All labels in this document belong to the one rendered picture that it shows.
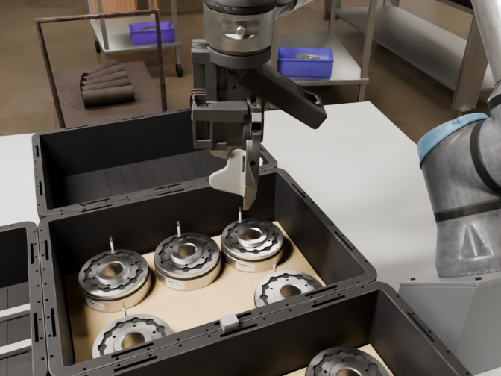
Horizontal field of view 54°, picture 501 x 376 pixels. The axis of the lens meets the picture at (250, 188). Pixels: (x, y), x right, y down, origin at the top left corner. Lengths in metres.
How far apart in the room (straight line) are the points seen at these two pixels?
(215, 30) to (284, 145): 0.91
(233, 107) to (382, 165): 0.84
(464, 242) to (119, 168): 0.68
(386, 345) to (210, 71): 0.40
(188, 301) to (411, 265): 0.49
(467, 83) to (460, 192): 2.52
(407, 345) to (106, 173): 0.69
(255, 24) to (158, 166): 0.61
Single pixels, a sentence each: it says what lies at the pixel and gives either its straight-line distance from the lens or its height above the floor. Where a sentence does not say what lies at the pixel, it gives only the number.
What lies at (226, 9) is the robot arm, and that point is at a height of 1.25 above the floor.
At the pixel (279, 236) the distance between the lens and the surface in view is 0.80.
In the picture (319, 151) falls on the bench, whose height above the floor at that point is 0.70.
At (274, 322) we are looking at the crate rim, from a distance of 0.57.
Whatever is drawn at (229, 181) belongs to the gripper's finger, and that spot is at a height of 1.04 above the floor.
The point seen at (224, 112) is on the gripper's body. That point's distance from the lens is 0.55.
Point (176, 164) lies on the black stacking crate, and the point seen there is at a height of 0.83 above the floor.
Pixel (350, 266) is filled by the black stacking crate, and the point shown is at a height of 0.91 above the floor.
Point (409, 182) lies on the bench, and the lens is 1.29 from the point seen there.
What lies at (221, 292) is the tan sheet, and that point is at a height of 0.83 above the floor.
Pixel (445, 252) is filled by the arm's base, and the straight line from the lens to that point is 0.81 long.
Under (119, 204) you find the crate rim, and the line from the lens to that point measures 0.77.
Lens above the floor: 1.36
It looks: 33 degrees down
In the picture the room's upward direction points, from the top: straight up
